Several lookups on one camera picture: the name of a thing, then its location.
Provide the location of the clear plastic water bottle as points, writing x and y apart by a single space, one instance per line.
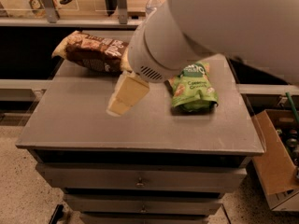
152 6

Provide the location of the colourful bag behind glass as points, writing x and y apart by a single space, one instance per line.
45 9

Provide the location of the metal railing frame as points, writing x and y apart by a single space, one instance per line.
81 13

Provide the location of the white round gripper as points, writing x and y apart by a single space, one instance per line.
139 57

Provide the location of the grey drawer cabinet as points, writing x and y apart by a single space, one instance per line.
154 164

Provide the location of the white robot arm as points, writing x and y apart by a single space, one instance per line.
264 34

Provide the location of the brown chip bag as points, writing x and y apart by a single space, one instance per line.
96 53

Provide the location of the green rice chip bag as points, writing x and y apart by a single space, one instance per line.
192 90

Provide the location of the cardboard box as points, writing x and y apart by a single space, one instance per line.
275 168

